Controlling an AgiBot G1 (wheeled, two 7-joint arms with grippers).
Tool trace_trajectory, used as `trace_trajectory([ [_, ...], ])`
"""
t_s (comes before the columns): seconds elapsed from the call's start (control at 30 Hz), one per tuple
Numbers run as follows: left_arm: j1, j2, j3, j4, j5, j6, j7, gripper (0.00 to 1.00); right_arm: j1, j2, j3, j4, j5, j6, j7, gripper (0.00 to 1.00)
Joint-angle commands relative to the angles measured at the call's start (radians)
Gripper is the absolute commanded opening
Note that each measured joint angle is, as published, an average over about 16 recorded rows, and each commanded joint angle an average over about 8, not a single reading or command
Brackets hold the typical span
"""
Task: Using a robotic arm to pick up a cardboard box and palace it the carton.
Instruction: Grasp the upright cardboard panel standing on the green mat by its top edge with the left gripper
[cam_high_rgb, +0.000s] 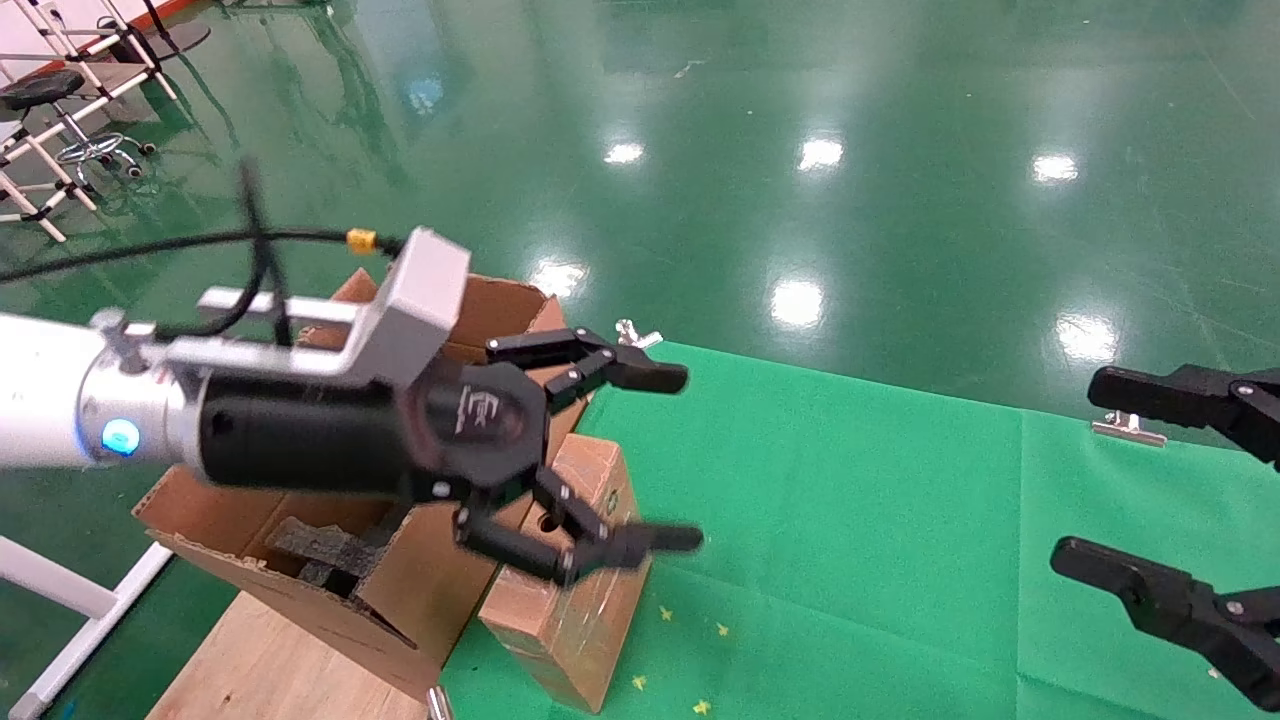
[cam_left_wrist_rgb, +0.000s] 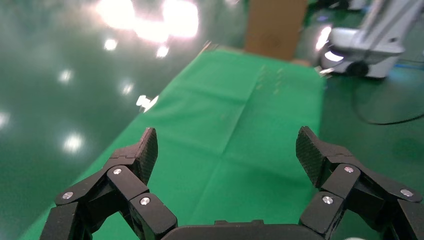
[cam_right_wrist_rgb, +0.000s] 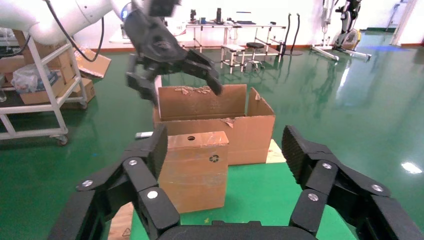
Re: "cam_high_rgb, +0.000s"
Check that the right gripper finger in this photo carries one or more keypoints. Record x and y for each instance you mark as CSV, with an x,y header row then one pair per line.
x,y
1180,395
1170,605

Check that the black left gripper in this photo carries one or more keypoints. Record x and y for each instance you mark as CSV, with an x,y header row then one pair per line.
x,y
330,435

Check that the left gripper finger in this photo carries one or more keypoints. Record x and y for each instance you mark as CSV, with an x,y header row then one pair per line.
x,y
620,545
640,375

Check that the small brown cardboard box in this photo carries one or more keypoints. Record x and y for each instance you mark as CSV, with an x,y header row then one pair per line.
x,y
575,625

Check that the large open cardboard carton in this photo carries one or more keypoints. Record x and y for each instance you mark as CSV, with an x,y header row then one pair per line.
x,y
420,590

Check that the silver metal binder clip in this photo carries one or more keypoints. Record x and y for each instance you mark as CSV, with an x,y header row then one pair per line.
x,y
438,705
1128,428
637,340

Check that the black foam insert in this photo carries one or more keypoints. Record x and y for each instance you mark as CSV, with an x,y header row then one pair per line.
x,y
320,545

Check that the green cloth mat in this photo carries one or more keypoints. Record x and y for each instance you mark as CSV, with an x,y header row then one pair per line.
x,y
850,520

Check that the black floor stand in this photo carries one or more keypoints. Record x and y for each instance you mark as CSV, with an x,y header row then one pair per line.
x,y
180,38

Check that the black round swivel stool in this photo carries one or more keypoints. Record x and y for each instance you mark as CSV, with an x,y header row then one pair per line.
x,y
40,88

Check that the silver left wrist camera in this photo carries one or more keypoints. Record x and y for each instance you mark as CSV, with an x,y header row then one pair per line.
x,y
425,290

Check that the white metal table frame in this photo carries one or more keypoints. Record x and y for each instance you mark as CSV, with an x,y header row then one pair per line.
x,y
60,590

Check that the white pipe frame table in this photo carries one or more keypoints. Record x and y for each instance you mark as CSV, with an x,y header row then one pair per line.
x,y
125,82

